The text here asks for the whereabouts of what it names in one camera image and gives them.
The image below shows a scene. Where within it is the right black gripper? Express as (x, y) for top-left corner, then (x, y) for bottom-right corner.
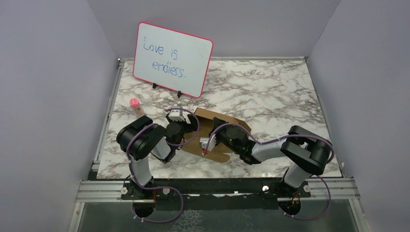
(209, 116), (241, 154)

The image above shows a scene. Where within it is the brown cardboard box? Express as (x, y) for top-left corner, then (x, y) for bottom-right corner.
(181, 107), (248, 163)

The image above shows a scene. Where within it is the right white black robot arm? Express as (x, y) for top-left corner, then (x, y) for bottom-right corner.
(200, 117), (335, 197)

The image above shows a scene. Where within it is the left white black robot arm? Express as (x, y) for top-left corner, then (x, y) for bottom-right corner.
(116, 109), (200, 199)

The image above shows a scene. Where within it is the pink capped small bottle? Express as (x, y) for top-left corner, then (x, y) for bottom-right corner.
(129, 98), (145, 117)

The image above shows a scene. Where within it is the pink framed whiteboard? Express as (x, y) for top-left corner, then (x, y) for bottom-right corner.
(132, 22), (214, 98)

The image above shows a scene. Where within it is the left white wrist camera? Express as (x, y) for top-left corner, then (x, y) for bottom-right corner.
(167, 108), (185, 122)

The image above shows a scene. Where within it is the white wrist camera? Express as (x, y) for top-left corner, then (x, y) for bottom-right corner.
(167, 108), (185, 122)
(199, 137), (215, 156)

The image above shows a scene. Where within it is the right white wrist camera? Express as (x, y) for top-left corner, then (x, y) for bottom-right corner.
(199, 137), (215, 156)

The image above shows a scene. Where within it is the aluminium front frame rail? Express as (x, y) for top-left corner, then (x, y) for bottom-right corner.
(75, 178), (361, 203)

